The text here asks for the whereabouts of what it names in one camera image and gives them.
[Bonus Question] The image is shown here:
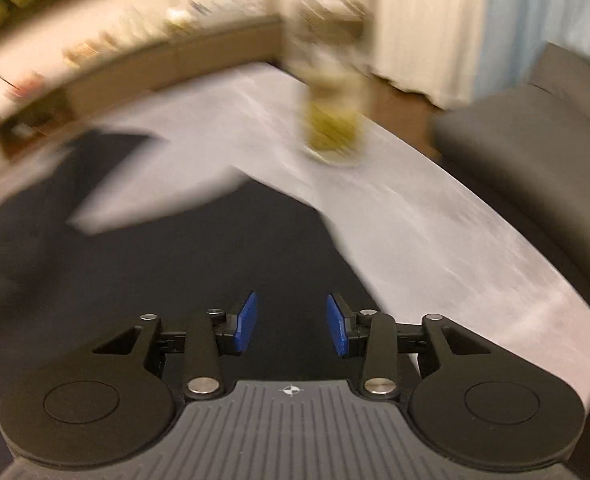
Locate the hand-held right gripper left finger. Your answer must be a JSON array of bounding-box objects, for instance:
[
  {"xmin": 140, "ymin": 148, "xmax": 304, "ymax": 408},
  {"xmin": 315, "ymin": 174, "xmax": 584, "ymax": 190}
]
[{"xmin": 91, "ymin": 291, "xmax": 260, "ymax": 401}]

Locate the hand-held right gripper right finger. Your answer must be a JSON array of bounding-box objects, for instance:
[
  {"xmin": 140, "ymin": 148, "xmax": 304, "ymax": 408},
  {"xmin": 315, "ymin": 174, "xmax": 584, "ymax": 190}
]
[{"xmin": 326, "ymin": 293, "xmax": 498, "ymax": 401}]

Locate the black garment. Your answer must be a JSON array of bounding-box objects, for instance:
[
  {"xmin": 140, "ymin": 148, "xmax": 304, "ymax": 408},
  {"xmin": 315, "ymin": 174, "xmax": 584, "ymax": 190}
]
[{"xmin": 0, "ymin": 129, "xmax": 418, "ymax": 480}]

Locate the glass vase with flowers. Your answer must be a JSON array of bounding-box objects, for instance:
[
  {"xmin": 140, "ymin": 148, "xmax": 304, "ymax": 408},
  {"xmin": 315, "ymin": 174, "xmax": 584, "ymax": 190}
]
[{"xmin": 289, "ymin": 0, "xmax": 376, "ymax": 168}]

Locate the low wooden sideboard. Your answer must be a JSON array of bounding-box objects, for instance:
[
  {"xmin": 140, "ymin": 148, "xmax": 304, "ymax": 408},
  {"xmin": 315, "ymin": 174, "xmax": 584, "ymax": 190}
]
[{"xmin": 0, "ymin": 14, "xmax": 284, "ymax": 157}]

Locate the grey sofa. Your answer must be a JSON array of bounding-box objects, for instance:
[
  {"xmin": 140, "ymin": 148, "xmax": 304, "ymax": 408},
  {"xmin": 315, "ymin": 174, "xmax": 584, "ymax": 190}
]
[{"xmin": 433, "ymin": 42, "xmax": 590, "ymax": 341}]

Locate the cream curtain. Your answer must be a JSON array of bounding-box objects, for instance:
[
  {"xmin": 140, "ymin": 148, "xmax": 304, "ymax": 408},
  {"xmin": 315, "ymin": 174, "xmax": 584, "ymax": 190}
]
[{"xmin": 265, "ymin": 0, "xmax": 496, "ymax": 110}]

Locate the clutter on sideboard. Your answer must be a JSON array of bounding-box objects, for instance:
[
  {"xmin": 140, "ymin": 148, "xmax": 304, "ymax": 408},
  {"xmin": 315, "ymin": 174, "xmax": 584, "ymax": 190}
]
[{"xmin": 0, "ymin": 0, "xmax": 276, "ymax": 126}]

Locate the pale blue curtain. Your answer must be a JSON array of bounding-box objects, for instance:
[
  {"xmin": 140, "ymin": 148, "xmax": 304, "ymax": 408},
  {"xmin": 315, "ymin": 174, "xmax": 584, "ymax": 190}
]
[{"xmin": 475, "ymin": 0, "xmax": 590, "ymax": 96}]

